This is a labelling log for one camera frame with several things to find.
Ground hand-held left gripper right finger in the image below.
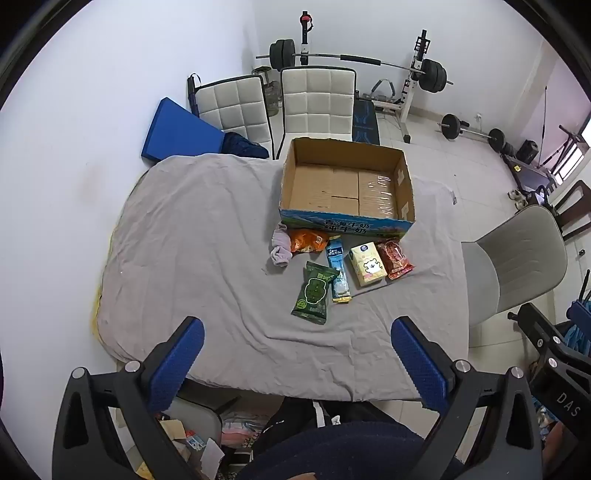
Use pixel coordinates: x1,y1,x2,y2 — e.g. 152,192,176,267
390,316,542,480

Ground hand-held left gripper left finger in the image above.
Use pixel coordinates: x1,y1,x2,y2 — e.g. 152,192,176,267
52,316,206,480

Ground red snack packet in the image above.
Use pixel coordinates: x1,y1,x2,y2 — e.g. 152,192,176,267
375,240,415,280

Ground yellow tissue pack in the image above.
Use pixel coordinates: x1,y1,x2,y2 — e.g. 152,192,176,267
348,241,387,288

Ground green snack packet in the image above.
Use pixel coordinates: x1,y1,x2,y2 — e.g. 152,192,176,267
291,261,340,325

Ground blue slim packet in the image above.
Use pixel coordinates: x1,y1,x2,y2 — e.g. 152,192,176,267
325,235,352,304

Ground pink cloth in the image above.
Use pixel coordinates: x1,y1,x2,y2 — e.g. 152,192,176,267
270,222,293,269

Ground orange snack packet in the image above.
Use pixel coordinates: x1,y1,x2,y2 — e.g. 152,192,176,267
288,228,329,254

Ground cardboard box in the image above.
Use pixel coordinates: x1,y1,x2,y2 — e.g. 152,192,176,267
278,137,415,241

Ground teal cloth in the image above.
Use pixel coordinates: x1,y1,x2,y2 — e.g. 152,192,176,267
566,323,591,356

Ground beige shell chair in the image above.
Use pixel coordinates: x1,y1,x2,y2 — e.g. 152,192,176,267
461,204,568,333

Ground brown wooden chair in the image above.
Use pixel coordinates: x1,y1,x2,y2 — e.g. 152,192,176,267
549,180,591,241

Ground person's dark trousers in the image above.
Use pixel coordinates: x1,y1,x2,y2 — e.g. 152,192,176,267
238,397,465,480

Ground grey tablecloth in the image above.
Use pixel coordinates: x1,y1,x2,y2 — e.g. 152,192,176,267
95,154,469,402

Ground dark low bench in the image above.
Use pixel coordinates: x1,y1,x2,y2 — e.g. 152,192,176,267
503,154,559,190

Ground window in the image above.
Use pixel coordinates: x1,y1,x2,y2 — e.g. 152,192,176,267
551,124,591,185

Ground black folding stand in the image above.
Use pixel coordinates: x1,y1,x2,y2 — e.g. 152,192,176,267
538,85,591,171

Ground short barbell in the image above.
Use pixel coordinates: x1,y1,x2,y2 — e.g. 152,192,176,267
438,114,506,153

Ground dark blue clothing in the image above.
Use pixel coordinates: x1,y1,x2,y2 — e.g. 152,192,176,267
222,131,271,160

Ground blue foam mat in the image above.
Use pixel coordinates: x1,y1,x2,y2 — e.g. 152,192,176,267
141,97,227,162

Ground black blue weight bench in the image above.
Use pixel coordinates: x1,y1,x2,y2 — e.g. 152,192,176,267
352,99,380,145

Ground white padded chair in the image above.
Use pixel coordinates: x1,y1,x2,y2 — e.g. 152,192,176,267
194,76,274,160
276,67,358,160

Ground white bench press rack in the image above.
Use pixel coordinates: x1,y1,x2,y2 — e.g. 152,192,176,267
298,10,430,144

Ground dark slim bag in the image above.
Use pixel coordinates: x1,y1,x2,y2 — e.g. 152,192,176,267
187,73,203,118

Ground clear water jug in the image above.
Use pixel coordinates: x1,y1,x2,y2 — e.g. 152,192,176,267
263,80,281,116

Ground long barbell with black plates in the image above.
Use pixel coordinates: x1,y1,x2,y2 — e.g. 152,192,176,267
255,39,454,92

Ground grey exercise handle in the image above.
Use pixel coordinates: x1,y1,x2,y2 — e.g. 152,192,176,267
369,78,398,100

